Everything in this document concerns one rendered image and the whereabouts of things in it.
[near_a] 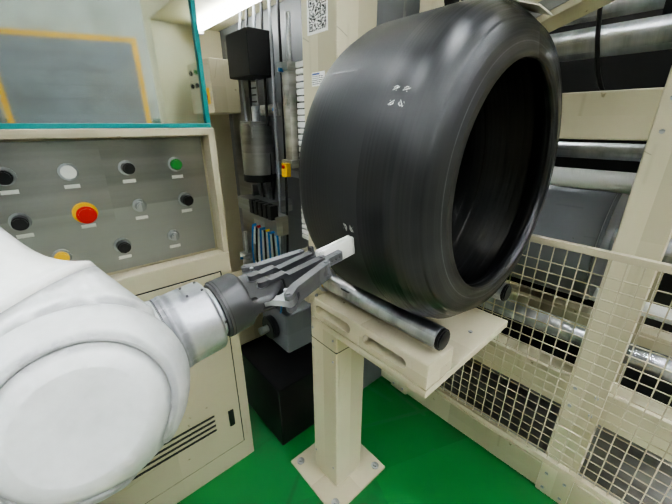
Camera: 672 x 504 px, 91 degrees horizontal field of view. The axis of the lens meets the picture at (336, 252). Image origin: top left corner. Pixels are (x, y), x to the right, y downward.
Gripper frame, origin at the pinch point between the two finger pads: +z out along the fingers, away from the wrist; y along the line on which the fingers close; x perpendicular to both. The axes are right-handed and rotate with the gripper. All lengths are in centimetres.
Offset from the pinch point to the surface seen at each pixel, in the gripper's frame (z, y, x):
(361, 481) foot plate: 16, 21, 111
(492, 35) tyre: 21.9, -11.5, -27.3
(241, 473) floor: -16, 55, 108
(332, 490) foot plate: 6, 26, 110
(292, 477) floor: -2, 40, 110
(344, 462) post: 13, 26, 101
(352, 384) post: 21, 26, 67
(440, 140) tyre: 10.0, -11.7, -15.7
